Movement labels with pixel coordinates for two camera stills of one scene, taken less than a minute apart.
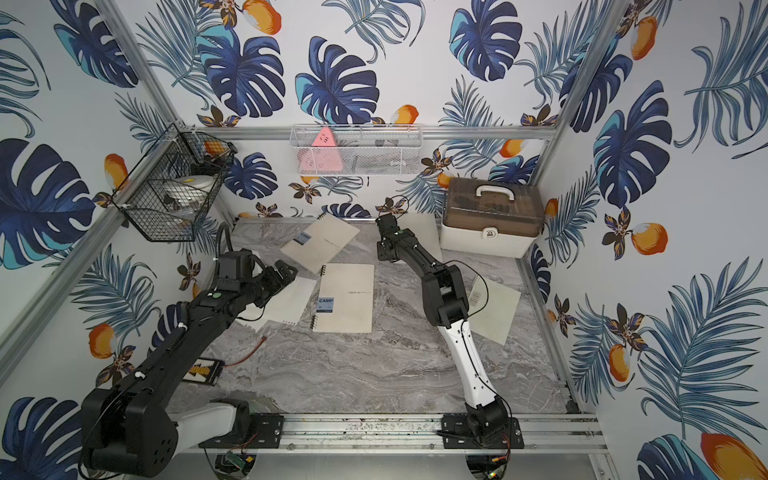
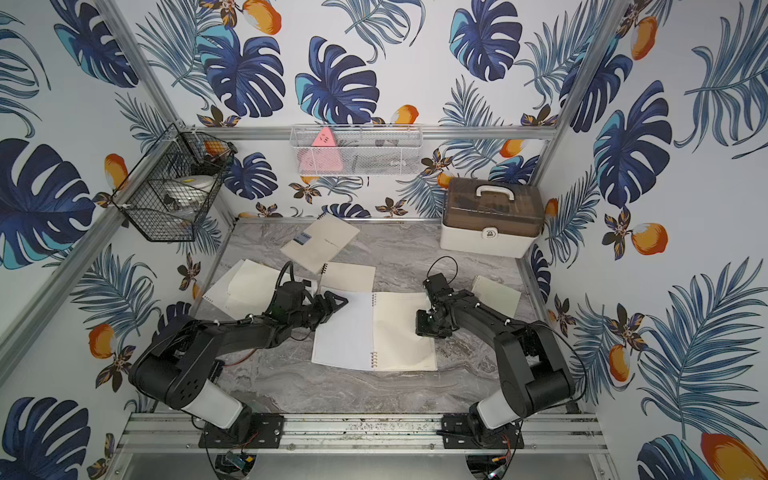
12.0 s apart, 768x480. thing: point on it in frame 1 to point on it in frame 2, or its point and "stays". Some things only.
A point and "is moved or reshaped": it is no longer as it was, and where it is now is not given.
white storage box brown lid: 492,216 stays
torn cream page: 254,315 to 218,294
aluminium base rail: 425,433 stays
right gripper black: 380,252 to 422,330
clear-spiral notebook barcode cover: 491,308 stays
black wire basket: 170,185 stays
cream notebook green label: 425,229 to 375,331
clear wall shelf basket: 357,150 stays
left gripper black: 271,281 to 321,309
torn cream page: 289,303 is moved or reshaped
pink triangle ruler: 322,156 stays
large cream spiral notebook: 316,248 stays
